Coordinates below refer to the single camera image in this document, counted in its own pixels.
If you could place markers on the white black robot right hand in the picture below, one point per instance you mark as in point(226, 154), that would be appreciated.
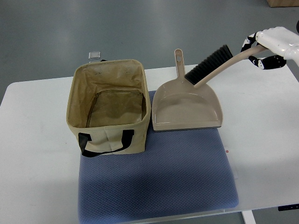
point(279, 40)

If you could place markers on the beige hand broom black bristles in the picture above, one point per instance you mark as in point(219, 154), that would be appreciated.
point(216, 63)

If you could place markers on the brown cardboard box corner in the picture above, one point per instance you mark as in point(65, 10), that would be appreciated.
point(283, 3)

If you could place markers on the beige plastic dustpan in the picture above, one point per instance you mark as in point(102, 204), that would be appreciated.
point(177, 105)

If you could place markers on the blue textured cushion mat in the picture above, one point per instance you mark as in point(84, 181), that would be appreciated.
point(180, 172)

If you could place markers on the black table control panel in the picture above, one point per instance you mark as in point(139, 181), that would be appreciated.
point(288, 207)

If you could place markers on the white table leg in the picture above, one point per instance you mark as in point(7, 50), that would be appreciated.
point(248, 217)

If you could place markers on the small silver floor plate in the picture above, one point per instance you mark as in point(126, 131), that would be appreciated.
point(94, 55)

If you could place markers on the yellow fabric bag black handles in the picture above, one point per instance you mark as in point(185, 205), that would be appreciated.
point(109, 107)

